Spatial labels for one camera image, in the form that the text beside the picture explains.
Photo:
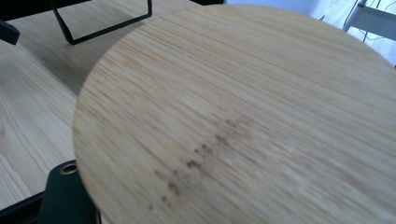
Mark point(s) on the white desk frame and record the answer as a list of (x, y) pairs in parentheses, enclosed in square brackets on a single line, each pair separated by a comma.
[(373, 20)]

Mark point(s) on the black shelf with metal legs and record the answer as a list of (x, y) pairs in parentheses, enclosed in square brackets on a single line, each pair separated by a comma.
[(28, 7)]

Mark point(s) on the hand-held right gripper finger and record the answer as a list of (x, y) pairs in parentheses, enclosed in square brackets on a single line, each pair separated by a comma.
[(67, 199)]

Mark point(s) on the glass jar with wooden lid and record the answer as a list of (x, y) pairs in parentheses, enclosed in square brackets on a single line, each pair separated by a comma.
[(233, 109)]

